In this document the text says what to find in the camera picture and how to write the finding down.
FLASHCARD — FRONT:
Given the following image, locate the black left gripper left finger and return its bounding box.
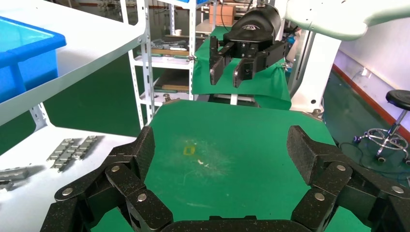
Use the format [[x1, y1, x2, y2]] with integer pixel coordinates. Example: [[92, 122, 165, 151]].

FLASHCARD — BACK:
[[40, 126, 174, 232]]

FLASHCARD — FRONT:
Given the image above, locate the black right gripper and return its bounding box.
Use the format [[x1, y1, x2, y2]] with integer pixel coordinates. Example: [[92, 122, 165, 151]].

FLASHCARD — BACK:
[[209, 3, 288, 88]]

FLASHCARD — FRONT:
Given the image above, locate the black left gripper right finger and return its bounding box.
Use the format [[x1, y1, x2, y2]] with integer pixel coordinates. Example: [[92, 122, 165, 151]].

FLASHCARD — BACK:
[[286, 125, 410, 232]]

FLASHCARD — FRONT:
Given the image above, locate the brown cardboard box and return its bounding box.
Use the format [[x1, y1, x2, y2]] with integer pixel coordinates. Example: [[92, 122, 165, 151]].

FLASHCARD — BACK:
[[208, 4, 236, 27]]

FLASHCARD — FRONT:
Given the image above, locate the wooden plank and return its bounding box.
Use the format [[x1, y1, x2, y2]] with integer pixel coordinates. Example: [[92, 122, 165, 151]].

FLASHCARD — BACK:
[[150, 48, 190, 58]]

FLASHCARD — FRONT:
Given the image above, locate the white rack with tools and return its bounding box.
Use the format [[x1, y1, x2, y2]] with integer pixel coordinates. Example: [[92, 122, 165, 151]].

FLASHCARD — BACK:
[[120, 0, 205, 130]]

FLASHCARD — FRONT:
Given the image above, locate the grey tools pile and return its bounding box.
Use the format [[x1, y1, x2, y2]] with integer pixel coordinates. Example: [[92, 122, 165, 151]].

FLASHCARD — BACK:
[[150, 38, 190, 51]]

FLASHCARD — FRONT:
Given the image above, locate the white robot torso column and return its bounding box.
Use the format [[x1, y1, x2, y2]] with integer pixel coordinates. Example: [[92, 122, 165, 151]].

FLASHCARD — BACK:
[[288, 30, 342, 115]]

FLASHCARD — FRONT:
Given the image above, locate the green table cloth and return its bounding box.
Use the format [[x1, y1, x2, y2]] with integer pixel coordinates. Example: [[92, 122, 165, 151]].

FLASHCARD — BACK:
[[91, 99, 372, 232]]

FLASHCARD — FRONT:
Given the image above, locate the black round stool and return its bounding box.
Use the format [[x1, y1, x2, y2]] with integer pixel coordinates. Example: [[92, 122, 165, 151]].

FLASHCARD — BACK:
[[352, 89, 410, 165]]

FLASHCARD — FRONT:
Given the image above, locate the white metal shelf rack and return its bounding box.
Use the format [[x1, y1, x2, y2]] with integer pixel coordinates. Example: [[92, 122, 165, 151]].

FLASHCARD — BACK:
[[0, 0, 157, 232]]

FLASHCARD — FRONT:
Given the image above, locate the large blue plastic bin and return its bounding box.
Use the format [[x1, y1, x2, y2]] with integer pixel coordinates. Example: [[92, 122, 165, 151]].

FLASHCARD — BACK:
[[0, 16, 67, 104]]

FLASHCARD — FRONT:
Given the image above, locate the black floor cable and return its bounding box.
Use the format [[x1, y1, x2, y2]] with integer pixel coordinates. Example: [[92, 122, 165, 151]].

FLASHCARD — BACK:
[[338, 141, 410, 181]]

